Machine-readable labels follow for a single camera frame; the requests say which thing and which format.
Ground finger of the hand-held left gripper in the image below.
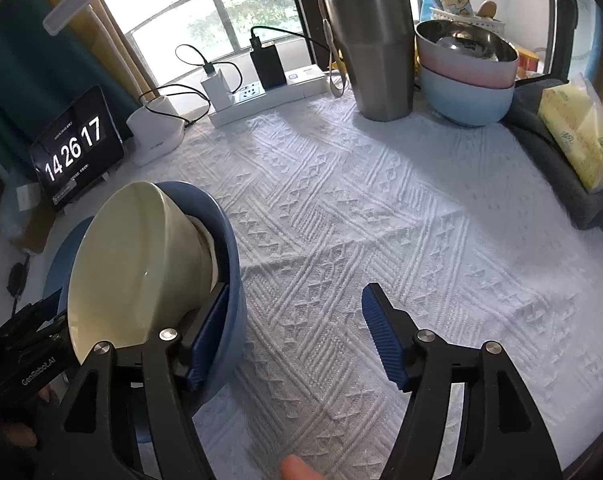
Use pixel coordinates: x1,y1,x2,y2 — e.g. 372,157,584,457
30,300,68,334

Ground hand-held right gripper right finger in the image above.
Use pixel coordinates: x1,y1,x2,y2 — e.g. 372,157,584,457
361,282,563,480

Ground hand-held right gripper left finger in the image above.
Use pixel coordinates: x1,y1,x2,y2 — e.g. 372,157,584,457
56,282,231,480

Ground pale yellow bowl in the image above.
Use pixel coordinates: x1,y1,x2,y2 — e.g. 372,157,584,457
67,182,218,367

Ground person's left hand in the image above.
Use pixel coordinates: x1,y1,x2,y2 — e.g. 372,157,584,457
4,388,54,450

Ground person's right hand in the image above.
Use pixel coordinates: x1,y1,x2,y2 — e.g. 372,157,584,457
280,455,328,480

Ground black round object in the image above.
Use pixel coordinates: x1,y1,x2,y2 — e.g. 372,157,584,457
6,260,32,302

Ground cardboard box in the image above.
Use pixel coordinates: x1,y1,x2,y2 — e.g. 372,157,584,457
10,199,58,257

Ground clear plastic bag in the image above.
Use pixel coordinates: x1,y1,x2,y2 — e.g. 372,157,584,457
0,169,33,241

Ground tablet with clock display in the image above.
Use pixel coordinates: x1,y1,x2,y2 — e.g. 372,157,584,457
28,85,125,212

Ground white charging dock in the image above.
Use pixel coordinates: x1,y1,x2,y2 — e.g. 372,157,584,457
126,95,188,167

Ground white power adapter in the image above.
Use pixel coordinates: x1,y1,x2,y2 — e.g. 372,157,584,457
201,70,233,111

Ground white power strip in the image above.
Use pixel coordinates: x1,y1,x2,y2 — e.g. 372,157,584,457
208,65,328,129

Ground teal curtain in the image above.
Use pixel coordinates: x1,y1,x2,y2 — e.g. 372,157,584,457
0,10,107,181

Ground yellow curtain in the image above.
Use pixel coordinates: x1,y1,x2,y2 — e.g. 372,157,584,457
65,0,158,111

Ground black power adapter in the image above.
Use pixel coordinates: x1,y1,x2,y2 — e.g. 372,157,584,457
250,42,287,91

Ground yellow tissue pack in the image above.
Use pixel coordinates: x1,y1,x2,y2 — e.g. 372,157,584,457
538,72,603,194

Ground stainless steel bowl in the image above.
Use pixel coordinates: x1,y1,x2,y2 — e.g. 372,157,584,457
414,20,520,64

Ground orange box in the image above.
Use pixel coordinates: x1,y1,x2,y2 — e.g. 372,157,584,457
516,47,540,72

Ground white plastic basket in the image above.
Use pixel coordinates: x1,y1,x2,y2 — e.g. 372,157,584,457
429,7,508,37

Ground blue snack packet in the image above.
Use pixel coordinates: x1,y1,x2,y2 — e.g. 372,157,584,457
420,0,450,24

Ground black cable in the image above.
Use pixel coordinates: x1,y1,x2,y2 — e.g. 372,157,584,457
251,25,343,69
175,44,243,92
138,87,213,127

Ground dark sliding door frame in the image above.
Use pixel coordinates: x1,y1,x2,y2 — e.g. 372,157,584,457
281,0,332,61

